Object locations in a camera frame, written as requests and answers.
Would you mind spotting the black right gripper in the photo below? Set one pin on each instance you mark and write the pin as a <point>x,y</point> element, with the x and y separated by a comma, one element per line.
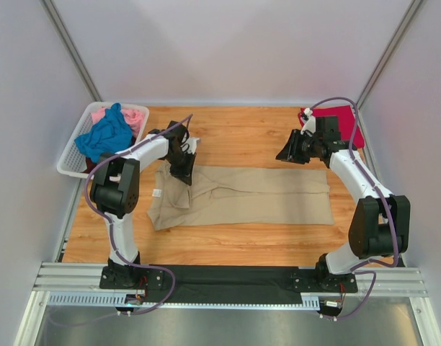
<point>297,146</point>

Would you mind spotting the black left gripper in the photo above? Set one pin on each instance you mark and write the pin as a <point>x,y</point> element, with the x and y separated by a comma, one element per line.
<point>182,169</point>

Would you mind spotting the beige t shirt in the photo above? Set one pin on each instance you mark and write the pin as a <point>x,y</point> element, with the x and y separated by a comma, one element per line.
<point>231,195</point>

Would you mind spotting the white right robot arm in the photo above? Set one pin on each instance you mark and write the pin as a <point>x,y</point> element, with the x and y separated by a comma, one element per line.
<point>380,224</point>

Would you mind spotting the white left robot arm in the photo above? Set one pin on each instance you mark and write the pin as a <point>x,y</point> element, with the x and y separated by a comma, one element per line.
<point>115,180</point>

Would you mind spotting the folded red t shirt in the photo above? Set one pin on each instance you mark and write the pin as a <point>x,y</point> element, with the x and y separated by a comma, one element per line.
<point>346,121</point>

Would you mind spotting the pink crumpled t shirt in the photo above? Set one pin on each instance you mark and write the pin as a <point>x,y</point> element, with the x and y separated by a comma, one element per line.
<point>134,118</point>

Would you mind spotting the blue crumpled t shirt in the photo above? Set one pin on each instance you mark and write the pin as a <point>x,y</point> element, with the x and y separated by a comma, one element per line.
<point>109,133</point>

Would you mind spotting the dark maroon t shirt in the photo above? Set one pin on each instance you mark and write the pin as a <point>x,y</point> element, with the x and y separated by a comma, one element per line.
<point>90,164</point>

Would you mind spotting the white plastic laundry basket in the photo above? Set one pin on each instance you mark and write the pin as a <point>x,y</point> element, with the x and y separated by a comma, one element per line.
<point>72,163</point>

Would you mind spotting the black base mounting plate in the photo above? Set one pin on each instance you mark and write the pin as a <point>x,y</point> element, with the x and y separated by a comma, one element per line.
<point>238,283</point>

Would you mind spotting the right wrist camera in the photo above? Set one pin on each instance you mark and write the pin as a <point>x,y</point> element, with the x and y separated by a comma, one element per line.
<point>309,121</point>

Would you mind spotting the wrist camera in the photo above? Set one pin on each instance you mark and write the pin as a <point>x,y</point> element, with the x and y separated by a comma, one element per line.
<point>192,144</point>
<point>309,121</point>

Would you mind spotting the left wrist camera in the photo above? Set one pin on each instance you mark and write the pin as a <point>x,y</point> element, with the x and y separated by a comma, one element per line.
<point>192,144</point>

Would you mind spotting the grey slotted cable duct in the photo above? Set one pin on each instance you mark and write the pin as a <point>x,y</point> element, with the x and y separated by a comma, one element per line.
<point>127,300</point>

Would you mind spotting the aluminium frame rail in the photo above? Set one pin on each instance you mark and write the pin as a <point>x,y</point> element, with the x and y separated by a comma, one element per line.
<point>400,281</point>

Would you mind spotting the right aluminium frame post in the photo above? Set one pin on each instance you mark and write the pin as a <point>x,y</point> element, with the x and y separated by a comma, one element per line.
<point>392,46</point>

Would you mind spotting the aluminium frame post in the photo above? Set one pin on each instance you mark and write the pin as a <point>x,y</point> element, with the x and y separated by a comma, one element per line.
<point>68,43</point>
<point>392,46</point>

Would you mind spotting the left aluminium frame post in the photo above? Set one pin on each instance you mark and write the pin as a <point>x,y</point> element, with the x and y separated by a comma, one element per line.
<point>68,43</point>

